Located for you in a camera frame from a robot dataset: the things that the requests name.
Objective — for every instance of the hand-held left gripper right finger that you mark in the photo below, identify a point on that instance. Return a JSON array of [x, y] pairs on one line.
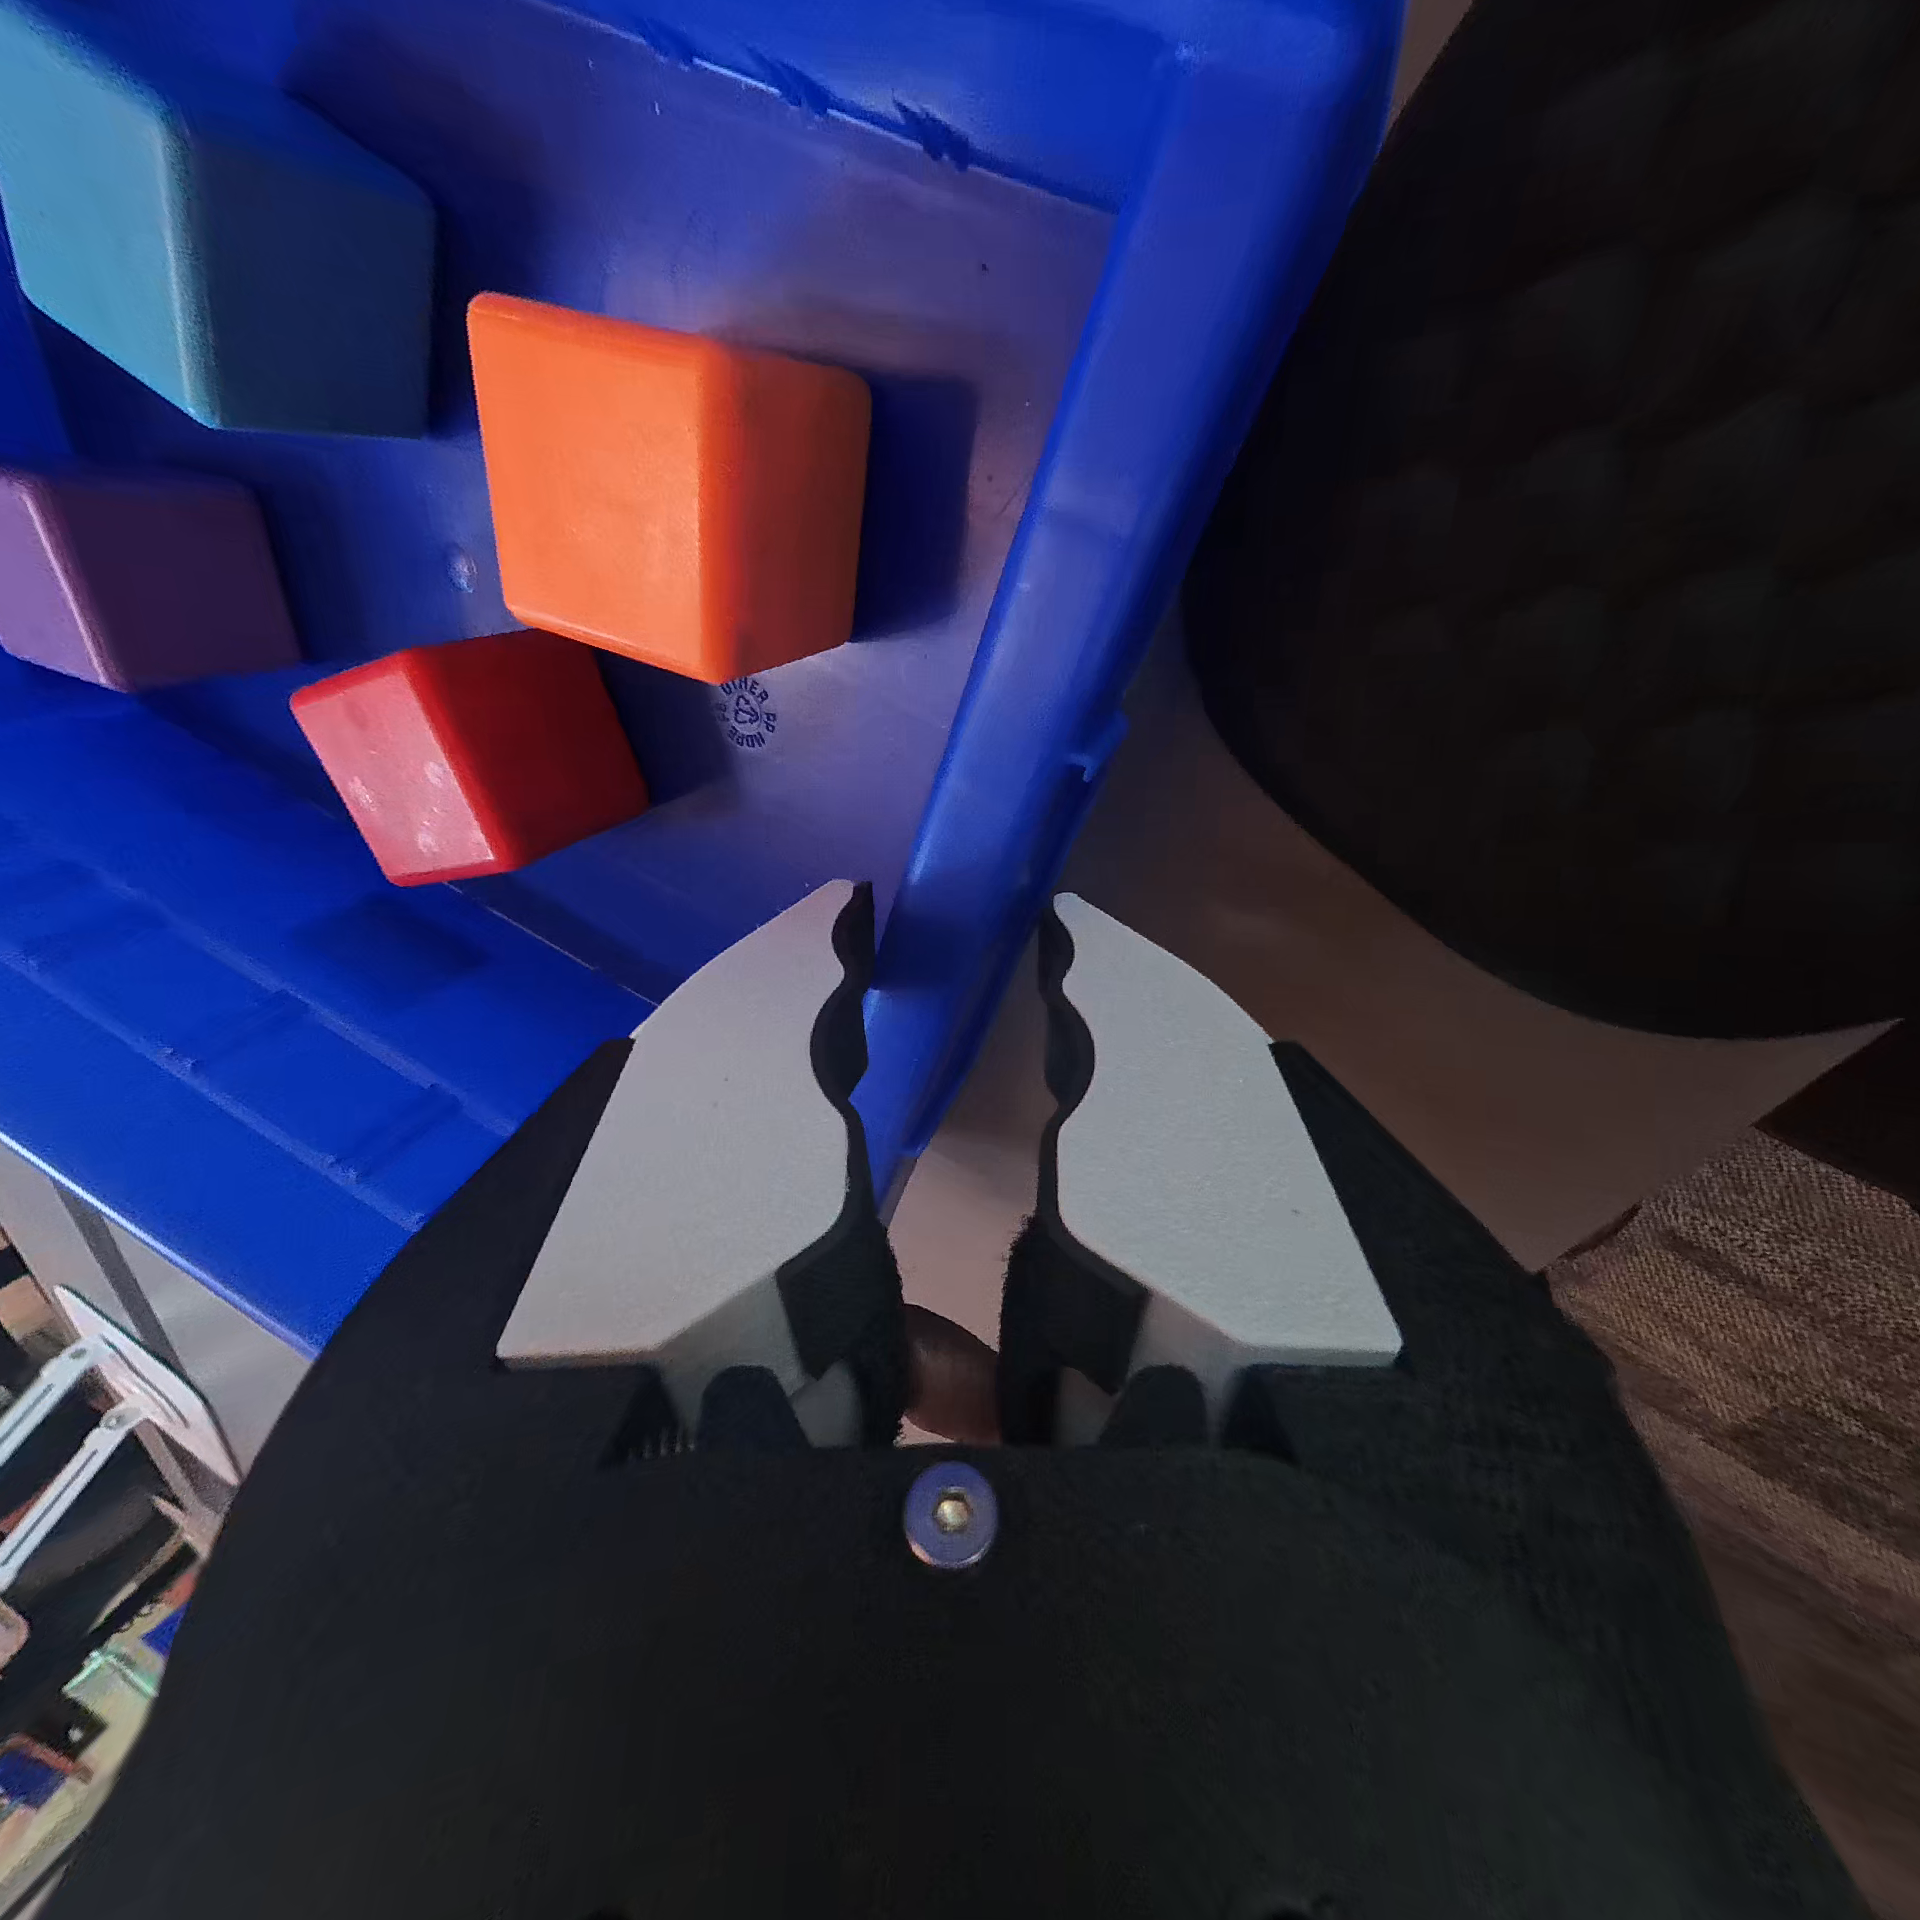
[[1216, 1171]]

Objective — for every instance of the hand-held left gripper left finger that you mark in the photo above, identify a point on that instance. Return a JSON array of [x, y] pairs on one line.
[[674, 1187]]

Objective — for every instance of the red foam cube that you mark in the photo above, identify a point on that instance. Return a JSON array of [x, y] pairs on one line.
[[468, 766]]

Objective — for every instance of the orange foam cube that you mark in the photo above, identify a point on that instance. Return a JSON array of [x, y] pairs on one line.
[[662, 480]]

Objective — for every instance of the blue plastic bin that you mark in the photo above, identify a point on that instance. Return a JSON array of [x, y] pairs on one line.
[[1142, 362]]

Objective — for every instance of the purple foam cube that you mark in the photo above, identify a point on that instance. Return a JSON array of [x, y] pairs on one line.
[[135, 577]]

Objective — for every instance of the teal foam cube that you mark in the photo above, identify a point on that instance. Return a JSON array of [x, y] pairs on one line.
[[212, 211]]

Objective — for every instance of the black textured armrest pad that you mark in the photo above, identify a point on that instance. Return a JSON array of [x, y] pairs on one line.
[[1622, 510]]

